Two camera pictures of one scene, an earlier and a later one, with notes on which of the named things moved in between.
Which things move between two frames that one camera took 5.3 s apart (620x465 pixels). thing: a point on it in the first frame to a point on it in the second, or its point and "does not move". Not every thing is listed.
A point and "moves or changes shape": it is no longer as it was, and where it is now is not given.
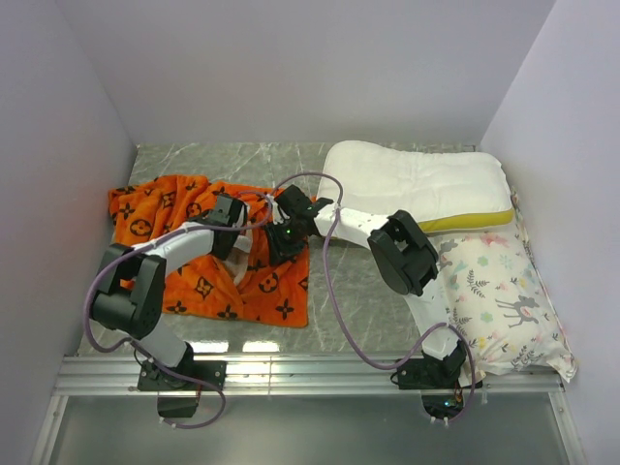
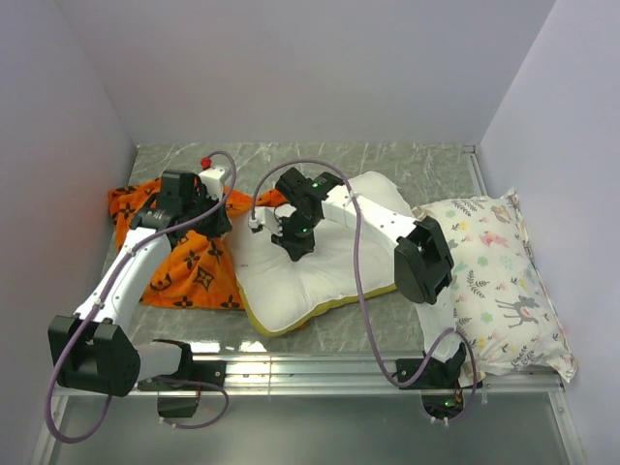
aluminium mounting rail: (280, 376) does not move
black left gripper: (223, 253) to (219, 227)
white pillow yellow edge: (444, 190) to (343, 267)
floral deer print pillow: (500, 302) does not move
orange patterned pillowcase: (276, 292) moves or changes shape
